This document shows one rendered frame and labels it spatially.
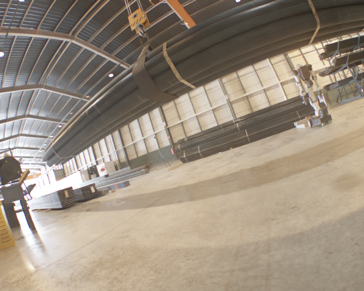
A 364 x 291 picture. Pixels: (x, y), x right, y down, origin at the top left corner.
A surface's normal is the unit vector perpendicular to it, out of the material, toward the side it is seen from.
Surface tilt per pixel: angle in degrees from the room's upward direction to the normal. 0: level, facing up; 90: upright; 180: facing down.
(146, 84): 120
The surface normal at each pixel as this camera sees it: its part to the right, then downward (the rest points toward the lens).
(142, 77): -0.21, 0.56
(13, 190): 0.84, -0.31
